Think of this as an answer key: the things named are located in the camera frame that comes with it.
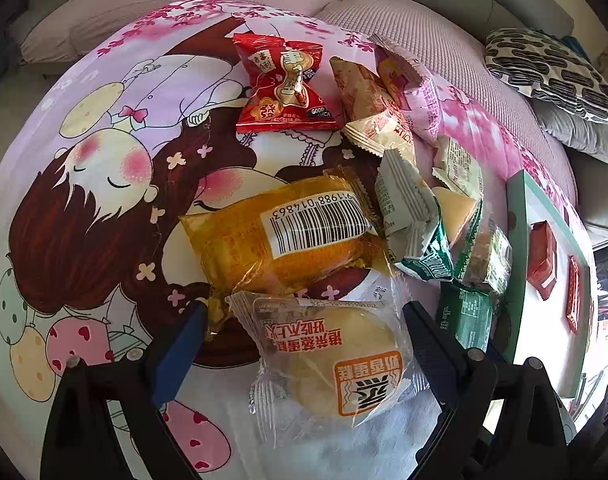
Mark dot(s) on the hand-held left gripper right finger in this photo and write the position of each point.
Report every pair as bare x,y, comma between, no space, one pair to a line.
426,342

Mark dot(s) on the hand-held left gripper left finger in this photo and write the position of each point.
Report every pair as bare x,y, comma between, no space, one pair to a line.
184,345

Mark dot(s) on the clear steamed cake packet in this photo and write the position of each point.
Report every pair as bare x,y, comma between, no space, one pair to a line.
324,360

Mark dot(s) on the clear green biscuit packet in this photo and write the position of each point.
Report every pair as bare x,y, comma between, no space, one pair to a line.
486,255

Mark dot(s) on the orange cake packet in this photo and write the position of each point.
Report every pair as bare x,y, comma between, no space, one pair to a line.
244,245

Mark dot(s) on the white box with teal rim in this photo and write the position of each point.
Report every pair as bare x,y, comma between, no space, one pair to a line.
558,340

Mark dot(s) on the pale yellow jelly cup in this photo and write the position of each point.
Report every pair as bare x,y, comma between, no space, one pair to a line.
458,212

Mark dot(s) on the dark green snack packet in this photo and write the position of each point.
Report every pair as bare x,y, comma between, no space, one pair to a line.
463,315

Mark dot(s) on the green white snack packet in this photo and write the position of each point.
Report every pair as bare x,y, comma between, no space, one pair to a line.
426,257

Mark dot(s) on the small red snack packet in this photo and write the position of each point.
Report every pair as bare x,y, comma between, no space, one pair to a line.
573,295
541,257

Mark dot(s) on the grey-green white snack packet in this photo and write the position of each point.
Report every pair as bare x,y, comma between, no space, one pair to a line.
403,195

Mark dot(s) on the cream snack packet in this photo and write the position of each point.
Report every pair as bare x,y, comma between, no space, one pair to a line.
458,165

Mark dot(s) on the pink cartoon printed blanket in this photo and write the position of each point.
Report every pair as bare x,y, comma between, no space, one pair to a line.
84,160

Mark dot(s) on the grey leather cushion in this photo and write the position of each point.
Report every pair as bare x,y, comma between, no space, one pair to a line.
601,195

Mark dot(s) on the pink snack packet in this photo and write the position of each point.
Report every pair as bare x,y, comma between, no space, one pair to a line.
411,92

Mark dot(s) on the beige striped snack packet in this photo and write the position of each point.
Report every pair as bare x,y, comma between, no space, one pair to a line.
356,90

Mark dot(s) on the grey fabric cushion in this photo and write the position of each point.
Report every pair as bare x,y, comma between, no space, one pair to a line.
583,130

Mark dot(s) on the large red snack packet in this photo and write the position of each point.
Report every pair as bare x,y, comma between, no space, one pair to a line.
284,85

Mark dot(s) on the black white patterned cushion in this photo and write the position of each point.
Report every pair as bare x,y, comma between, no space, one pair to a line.
553,70

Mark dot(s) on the pink waffle sofa cover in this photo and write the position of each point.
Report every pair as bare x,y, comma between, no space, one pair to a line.
413,25

